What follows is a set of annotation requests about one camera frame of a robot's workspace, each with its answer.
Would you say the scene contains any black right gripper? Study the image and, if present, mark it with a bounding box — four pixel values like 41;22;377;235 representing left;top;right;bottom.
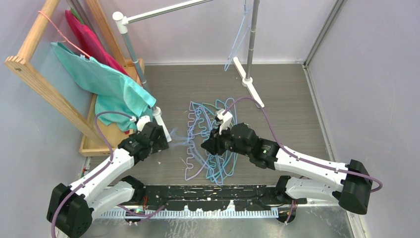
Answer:
202;122;251;157

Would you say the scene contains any light blue wire hanger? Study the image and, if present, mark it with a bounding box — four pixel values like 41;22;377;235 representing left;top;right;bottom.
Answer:
169;127;210;148
223;0;253;72
210;97;240;185

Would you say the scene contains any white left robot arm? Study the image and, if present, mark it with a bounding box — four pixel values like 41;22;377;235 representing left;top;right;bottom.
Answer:
47;121;169;238

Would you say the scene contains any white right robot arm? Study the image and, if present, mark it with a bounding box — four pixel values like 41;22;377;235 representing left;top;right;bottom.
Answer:
201;123;373;215

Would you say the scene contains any purple wavy plastic hanger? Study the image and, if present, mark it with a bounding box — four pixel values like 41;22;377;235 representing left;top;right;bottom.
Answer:
184;101;215;181

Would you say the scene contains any teal wavy plastic hanger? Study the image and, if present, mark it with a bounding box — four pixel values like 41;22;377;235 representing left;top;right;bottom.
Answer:
184;100;237;185

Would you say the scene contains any teal cloth garment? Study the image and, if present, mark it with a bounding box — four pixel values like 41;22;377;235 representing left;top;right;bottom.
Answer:
51;42;156;119

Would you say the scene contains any magenta cloth garment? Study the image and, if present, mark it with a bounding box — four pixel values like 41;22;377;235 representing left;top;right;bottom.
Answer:
65;10;129;76

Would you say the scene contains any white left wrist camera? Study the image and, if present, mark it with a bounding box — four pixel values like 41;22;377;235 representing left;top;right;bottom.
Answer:
130;116;152;131

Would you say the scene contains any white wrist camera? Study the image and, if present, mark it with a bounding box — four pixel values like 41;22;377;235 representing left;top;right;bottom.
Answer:
130;116;152;131
215;109;233;135

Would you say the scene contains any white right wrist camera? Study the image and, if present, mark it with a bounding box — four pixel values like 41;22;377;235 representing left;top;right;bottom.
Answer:
215;109;233;135

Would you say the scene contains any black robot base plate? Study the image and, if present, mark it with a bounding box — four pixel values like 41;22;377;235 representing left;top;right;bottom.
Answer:
123;185;296;222

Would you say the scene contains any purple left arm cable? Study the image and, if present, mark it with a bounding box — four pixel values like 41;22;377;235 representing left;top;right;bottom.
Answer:
51;111;137;238

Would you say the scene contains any wooden clothes rack frame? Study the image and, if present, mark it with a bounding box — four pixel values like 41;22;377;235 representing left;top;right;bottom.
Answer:
4;0;140;157

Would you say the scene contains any metal hanger rail stand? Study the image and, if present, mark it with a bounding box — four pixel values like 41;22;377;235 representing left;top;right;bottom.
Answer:
112;0;265;143

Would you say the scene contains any pink elastic cord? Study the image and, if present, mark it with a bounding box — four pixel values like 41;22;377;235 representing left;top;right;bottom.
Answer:
38;10;91;59

